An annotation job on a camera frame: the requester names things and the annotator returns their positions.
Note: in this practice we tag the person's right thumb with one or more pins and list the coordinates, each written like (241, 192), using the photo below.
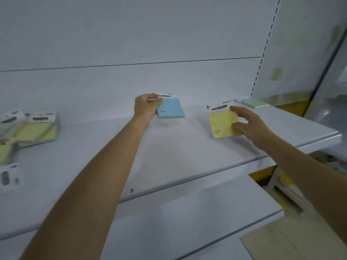
(237, 129)

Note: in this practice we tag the person's left hand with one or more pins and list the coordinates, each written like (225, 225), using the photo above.
(143, 108)

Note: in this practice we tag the white card stationery pack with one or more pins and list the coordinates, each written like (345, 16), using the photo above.
(9, 177)

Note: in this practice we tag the white lower shelf board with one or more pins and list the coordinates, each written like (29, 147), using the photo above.
(189, 227)

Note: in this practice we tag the yellow sticky notes black label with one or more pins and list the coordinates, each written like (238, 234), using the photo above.
(38, 129)

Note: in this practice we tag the white plastic rack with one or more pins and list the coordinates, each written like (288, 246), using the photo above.
(287, 186)

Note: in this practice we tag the white upper shelf board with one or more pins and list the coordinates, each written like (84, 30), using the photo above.
(176, 157)

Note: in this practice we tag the pale green sticky note pack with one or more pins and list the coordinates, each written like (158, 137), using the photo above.
(9, 124)

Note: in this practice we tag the blue sticky note pack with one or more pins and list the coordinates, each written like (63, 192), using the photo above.
(171, 108)

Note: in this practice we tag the person's right forearm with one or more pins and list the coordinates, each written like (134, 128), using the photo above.
(306, 175)

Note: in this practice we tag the person's left thumb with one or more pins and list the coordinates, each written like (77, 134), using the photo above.
(152, 96)

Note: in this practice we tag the slotted white shelf upright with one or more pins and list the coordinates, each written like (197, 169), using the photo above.
(267, 45)

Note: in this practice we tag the white shelf board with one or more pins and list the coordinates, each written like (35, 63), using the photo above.
(176, 157)
(189, 227)

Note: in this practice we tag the person's right hand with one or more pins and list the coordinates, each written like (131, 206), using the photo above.
(252, 127)

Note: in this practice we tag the person's left forearm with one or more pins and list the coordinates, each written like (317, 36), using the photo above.
(92, 192)

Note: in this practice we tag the small yellow sticky note pack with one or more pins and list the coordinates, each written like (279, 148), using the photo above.
(6, 152)

